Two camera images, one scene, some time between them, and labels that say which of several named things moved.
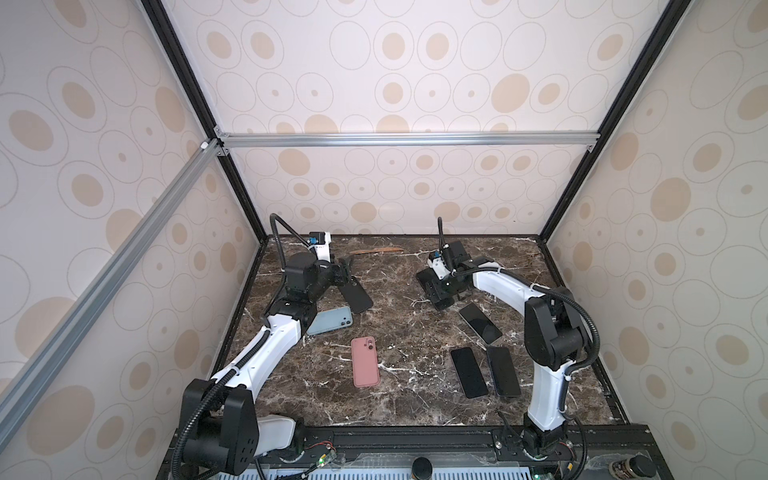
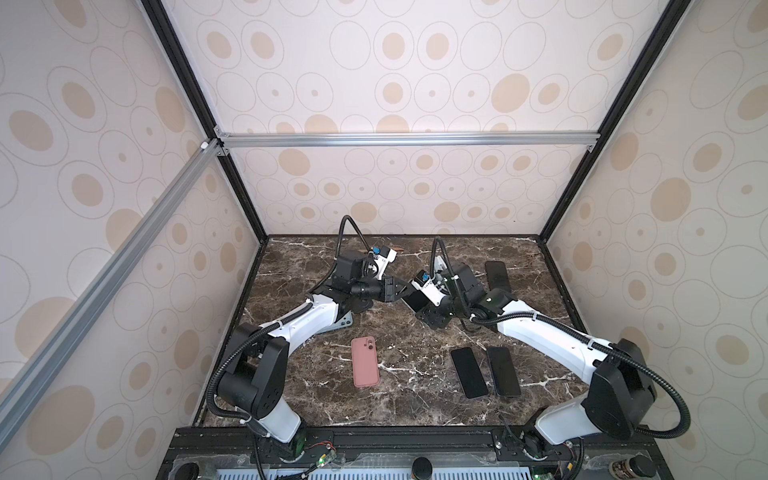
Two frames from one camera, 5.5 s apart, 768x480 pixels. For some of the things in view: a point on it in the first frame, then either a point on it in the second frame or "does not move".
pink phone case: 365,364 does not move
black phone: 480,323 -> 415,300
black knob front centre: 422,468 does not move
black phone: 469,373 does not move
